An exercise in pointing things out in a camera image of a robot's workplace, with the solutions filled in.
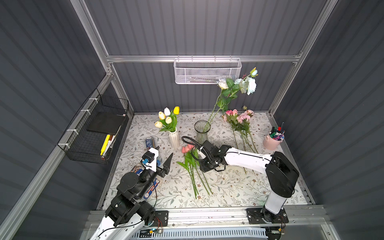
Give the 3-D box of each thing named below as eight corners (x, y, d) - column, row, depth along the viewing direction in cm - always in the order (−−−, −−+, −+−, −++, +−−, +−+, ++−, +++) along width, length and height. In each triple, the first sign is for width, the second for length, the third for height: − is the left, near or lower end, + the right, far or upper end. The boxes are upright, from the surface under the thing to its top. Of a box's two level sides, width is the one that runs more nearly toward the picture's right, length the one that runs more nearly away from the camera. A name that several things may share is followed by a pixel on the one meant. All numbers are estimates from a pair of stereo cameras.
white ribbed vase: (172, 150, 101) (168, 135, 88) (172, 144, 105) (169, 128, 91) (179, 150, 101) (176, 135, 88) (179, 144, 104) (177, 128, 91)
